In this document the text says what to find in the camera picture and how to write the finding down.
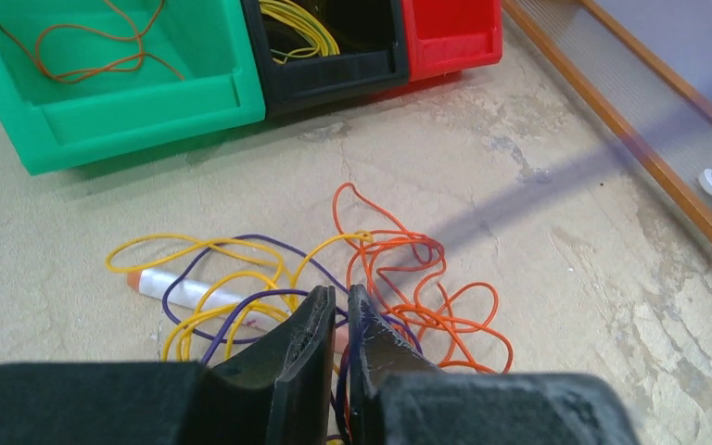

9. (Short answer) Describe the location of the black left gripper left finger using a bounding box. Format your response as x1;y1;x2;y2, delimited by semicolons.
0;286;336;444

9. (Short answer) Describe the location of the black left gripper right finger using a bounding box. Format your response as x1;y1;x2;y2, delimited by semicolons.
348;285;639;444

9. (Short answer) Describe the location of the white orange marker pen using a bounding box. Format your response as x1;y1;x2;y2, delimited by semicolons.
126;268;349;353

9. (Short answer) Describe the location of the black plastic bin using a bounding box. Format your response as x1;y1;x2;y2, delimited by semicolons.
241;0;410;117

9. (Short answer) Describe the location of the red plastic bin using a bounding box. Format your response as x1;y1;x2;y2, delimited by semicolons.
401;0;502;83

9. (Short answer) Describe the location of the green plastic bin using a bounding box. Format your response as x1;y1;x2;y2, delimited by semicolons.
0;1;266;174

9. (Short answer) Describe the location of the wooden rack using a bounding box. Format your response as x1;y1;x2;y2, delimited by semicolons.
502;1;712;245

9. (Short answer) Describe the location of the coiled yellow cable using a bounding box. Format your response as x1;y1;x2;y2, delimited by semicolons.
259;0;340;66

